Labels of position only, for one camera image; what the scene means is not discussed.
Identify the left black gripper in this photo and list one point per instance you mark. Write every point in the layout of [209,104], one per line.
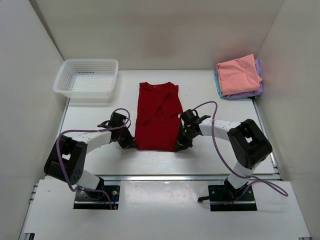
[130,142]

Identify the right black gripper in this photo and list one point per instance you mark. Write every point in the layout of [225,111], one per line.
[181,144]

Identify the red t shirt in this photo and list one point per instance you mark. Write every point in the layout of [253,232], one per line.
[157,123]

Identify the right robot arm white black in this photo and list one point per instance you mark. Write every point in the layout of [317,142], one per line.
[250,146]

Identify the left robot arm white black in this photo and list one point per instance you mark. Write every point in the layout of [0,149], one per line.
[66,161]

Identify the folded teal t shirt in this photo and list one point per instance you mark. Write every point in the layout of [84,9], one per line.
[216,79]

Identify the white plastic basket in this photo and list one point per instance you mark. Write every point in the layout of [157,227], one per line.
[92,79]

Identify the folded pink t shirt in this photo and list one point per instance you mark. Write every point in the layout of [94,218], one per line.
[238,75]

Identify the folded purple t shirt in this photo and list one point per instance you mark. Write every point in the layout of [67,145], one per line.
[250,94]

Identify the aluminium rail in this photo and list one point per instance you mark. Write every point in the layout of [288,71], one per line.
[196,177]

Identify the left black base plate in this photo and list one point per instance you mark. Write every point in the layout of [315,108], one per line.
[88,200]

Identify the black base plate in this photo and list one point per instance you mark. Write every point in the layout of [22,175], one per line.
[88,200]
[220,200]

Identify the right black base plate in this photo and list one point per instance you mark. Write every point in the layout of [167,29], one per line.
[220,200]

